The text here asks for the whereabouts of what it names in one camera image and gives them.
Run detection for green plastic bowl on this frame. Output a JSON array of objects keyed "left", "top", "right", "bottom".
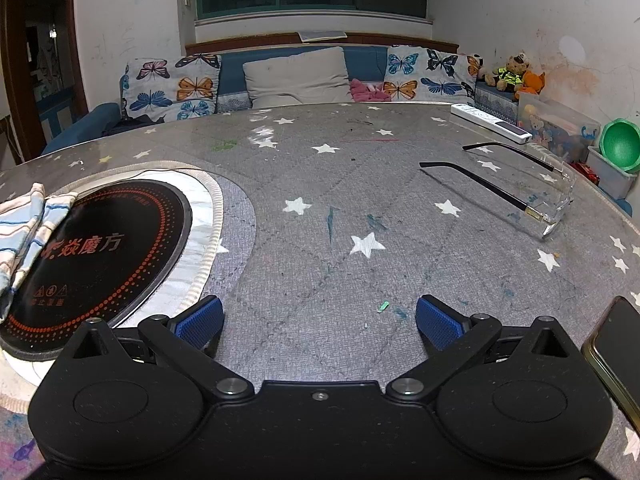
[{"left": 598, "top": 117, "right": 640, "bottom": 174}]

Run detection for grey star printed tablecloth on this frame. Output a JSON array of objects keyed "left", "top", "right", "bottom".
[{"left": 0, "top": 102, "right": 640, "bottom": 480}]

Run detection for red toy car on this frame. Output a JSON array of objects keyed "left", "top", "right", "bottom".
[{"left": 569, "top": 161, "right": 601, "bottom": 187}]

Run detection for teddy bear in green vest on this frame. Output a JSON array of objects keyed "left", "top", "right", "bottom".
[{"left": 484, "top": 52, "right": 534, "bottom": 94}]

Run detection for pink cloth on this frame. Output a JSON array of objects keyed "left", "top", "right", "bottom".
[{"left": 348, "top": 78, "right": 391, "bottom": 104}]

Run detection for blue sofa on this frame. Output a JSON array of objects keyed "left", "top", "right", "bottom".
[{"left": 40, "top": 40, "right": 523, "bottom": 157}]

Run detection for black round induction cooktop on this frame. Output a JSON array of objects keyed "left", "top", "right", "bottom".
[{"left": 0, "top": 180, "right": 194, "bottom": 350}]

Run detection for blue striped shirt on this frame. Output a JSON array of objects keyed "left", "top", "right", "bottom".
[{"left": 0, "top": 182, "right": 79, "bottom": 324}]

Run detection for clear plastic storage box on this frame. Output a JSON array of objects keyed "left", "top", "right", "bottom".
[{"left": 516, "top": 94, "right": 602, "bottom": 162}]

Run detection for smartphone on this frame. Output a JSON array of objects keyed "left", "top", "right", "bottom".
[{"left": 581, "top": 295, "right": 640, "bottom": 434}]

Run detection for wooden door frame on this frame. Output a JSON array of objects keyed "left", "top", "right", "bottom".
[{"left": 0, "top": 0, "right": 90, "bottom": 162}]

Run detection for dark cloth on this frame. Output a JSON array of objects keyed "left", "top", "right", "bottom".
[{"left": 102, "top": 114, "right": 167, "bottom": 137}]

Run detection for white cooktop surround ring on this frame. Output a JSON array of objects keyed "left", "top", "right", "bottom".
[{"left": 0, "top": 167, "right": 224, "bottom": 413}]

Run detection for plain grey pillow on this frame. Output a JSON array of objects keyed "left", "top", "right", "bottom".
[{"left": 242, "top": 46, "right": 351, "bottom": 110}]

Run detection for white plastic bin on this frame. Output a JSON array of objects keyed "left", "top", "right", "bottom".
[{"left": 584, "top": 145, "right": 640, "bottom": 200}]

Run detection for orange plush toy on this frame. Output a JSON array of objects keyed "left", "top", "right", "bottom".
[{"left": 514, "top": 70, "right": 546, "bottom": 101}]

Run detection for butterfly printed pillow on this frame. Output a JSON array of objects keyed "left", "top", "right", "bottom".
[
  {"left": 383, "top": 45, "right": 479, "bottom": 106},
  {"left": 121, "top": 53, "right": 222, "bottom": 122}
]

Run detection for rimless eyeglasses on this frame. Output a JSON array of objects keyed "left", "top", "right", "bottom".
[{"left": 418, "top": 142, "right": 577, "bottom": 244}]

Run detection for grey book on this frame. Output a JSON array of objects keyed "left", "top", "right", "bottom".
[{"left": 298, "top": 29, "right": 349, "bottom": 44}]

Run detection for white remote control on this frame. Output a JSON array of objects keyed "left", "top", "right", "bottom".
[{"left": 449, "top": 102, "right": 534, "bottom": 145}]

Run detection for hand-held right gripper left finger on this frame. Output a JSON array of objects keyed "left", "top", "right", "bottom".
[{"left": 65, "top": 295, "right": 254, "bottom": 405}]

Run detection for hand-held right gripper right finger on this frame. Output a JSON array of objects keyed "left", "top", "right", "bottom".
[{"left": 385, "top": 296, "right": 574, "bottom": 405}]

